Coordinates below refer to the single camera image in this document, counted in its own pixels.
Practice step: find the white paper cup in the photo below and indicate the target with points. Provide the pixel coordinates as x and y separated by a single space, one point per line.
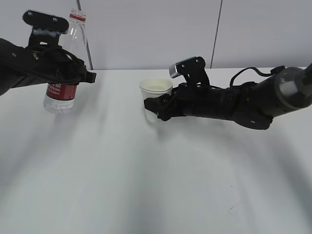
153 88

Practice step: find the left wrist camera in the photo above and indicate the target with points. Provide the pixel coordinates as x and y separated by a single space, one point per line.
46 28

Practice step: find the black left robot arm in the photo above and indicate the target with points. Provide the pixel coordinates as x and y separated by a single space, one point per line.
5 86

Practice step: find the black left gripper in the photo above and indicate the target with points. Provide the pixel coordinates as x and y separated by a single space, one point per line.
50 65

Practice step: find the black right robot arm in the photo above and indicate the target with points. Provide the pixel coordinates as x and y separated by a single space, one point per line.
251 105

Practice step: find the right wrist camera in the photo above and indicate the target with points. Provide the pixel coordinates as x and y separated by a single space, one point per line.
190 70

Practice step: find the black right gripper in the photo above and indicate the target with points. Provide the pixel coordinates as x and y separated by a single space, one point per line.
207 102

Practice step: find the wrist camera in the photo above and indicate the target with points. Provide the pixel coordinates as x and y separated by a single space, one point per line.
46 28
190 70

